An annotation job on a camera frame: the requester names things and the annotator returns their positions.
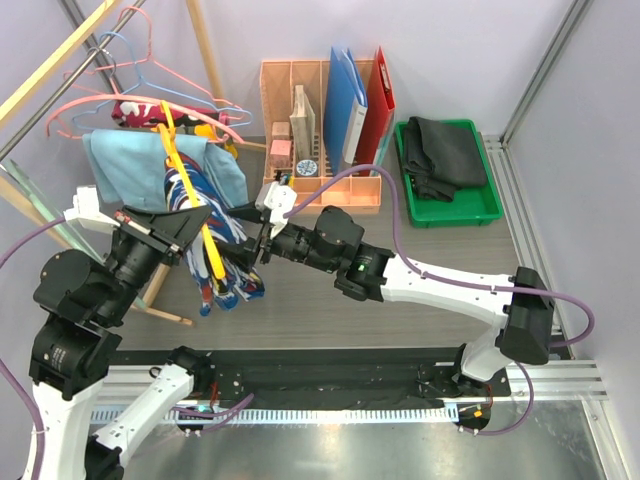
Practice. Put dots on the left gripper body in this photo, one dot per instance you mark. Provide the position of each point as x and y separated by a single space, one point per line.
147 242

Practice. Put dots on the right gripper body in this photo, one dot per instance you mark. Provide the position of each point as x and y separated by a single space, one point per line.
291 242

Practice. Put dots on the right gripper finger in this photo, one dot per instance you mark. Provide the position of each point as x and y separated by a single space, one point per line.
248 212
244 254

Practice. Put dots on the colourful patterned trousers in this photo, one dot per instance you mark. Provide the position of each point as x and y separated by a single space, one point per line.
239 283

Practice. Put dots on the yellow hanger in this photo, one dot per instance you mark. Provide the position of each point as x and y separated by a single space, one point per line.
168 133

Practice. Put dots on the mint green hanger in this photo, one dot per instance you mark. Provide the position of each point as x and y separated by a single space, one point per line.
25 196

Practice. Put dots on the black trousers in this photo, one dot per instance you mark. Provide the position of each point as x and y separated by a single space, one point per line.
440 159

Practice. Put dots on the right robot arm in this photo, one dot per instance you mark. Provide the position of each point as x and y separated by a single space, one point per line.
515 308

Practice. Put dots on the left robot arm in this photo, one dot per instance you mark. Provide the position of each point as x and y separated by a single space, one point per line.
71 354

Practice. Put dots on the pens in organizer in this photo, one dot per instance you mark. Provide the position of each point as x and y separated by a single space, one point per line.
282 177

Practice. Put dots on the pink cube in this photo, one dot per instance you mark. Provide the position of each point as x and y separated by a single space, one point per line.
280 154

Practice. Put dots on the round blue patterned tin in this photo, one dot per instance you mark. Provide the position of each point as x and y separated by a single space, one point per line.
307 168

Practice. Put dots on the tan cube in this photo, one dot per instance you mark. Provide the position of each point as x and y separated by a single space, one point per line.
281 130

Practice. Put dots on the wooden block book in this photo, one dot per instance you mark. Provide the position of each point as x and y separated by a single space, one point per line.
303 121

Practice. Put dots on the peach desk organizer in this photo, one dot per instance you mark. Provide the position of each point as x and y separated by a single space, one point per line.
354 194

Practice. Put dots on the blue folder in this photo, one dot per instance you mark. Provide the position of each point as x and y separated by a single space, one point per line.
345 110

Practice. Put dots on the red folder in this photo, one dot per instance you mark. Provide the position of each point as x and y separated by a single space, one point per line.
379 119

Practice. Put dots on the green plastic tray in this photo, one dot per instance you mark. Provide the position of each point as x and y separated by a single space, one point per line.
478 206

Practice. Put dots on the wooden clothes rack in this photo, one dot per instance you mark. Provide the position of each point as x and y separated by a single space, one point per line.
144 304

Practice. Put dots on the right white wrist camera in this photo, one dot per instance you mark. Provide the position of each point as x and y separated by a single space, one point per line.
276 200

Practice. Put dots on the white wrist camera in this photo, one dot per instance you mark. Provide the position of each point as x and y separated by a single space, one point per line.
276 200
85 211

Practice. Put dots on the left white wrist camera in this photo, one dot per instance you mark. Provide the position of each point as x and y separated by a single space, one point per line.
85 211

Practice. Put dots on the pink wire hanger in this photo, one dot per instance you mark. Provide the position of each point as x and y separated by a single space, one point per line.
107 67

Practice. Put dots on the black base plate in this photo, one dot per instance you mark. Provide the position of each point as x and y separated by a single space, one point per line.
344 379

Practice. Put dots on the metal rack rail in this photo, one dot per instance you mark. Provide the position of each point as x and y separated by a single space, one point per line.
65 82

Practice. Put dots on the aluminium frame post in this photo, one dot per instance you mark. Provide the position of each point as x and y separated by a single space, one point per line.
568 26

